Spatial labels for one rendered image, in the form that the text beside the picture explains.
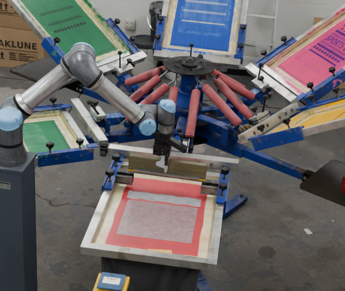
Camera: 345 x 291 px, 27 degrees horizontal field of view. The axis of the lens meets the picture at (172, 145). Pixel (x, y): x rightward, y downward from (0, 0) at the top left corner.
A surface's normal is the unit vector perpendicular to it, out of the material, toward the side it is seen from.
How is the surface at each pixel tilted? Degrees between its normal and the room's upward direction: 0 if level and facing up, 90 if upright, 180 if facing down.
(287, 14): 90
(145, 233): 0
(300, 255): 0
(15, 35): 89
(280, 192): 0
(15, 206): 90
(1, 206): 90
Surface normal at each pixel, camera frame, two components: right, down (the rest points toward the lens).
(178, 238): 0.07, -0.89
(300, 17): -0.12, 0.45
